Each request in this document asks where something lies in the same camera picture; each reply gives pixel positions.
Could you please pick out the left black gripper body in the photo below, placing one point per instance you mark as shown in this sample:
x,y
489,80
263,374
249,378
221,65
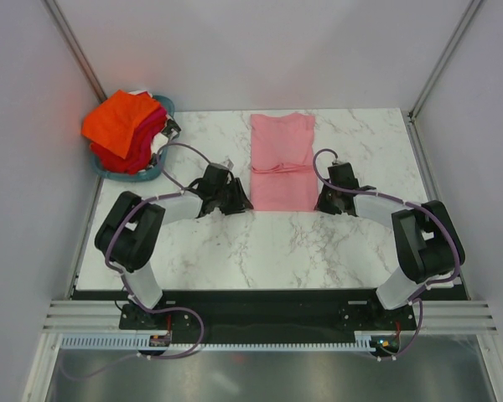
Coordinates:
x,y
230,193

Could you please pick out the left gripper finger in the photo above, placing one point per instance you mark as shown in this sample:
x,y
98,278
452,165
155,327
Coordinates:
x,y
236,207
239,192

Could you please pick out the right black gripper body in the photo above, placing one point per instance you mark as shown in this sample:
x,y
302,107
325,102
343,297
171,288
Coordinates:
x,y
332,206

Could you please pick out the pink t shirt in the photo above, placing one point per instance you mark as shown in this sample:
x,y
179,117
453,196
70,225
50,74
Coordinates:
x,y
282,174

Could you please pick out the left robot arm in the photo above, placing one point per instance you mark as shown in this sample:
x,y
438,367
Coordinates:
x,y
129,234

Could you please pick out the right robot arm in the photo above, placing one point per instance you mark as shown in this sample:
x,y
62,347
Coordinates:
x,y
427,244

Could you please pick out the teal laundry basket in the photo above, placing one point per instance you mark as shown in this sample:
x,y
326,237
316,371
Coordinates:
x,y
152,170

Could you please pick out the magenta t shirt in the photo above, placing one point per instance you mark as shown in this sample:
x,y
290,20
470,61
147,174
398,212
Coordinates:
x,y
153,124

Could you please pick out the orange t shirt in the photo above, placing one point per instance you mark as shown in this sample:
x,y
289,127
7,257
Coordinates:
x,y
112,124

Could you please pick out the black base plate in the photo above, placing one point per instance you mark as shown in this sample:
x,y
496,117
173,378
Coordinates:
x,y
297,315

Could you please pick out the white slotted cable duct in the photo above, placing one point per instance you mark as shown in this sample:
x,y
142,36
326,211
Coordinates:
x,y
147,342

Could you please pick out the aluminium front rail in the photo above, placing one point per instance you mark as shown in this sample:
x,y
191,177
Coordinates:
x,y
439,317

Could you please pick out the right aluminium frame post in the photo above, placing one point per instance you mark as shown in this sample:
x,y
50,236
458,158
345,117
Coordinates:
x,y
455,38

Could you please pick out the aluminium frame post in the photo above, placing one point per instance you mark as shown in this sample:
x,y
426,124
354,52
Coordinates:
x,y
455,38
73,44

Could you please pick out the left aluminium frame post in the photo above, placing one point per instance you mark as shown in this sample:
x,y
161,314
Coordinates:
x,y
73,44

